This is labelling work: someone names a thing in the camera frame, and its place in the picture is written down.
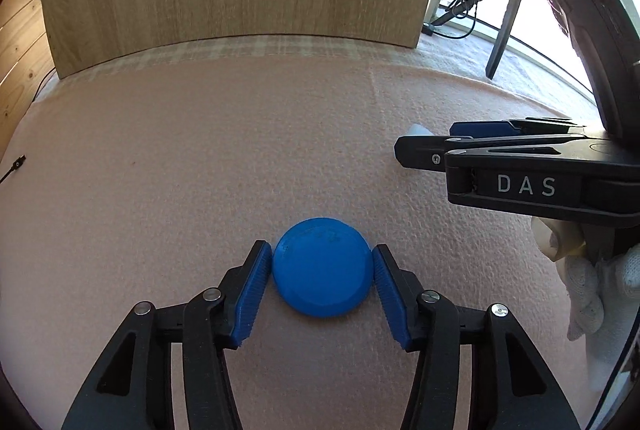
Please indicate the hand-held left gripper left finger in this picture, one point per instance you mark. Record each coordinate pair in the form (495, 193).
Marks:
(250, 295)

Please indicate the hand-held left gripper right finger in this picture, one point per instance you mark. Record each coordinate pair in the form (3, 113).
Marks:
(392, 300)

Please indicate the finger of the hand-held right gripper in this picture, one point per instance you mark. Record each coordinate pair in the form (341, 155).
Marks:
(480, 128)
(420, 152)

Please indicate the small white cap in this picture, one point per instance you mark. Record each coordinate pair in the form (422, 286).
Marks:
(417, 130)

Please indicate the blue round lid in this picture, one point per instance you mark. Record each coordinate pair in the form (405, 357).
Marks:
(322, 265)

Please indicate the person's right hand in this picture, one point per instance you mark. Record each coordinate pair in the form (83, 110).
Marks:
(610, 300)

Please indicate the black power strip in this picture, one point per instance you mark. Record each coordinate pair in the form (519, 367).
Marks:
(428, 29)

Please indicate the white checked blanket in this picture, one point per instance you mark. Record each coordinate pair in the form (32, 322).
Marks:
(300, 47)

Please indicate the pine wood panel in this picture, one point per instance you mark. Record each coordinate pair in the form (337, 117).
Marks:
(22, 59)

